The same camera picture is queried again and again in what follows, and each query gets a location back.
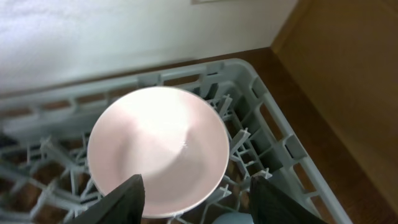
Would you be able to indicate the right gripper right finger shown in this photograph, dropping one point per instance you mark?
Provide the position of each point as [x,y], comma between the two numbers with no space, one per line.
[270,205]

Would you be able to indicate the grey dishwasher rack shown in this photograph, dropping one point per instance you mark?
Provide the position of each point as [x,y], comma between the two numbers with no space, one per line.
[44,141]

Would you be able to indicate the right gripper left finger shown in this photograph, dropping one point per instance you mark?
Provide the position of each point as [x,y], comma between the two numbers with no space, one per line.
[124,205]

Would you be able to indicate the pink small bowl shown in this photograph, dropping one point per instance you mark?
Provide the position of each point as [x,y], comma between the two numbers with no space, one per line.
[171,137]

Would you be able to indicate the light blue plastic cup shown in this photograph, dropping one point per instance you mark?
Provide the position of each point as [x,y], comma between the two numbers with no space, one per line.
[234,218]

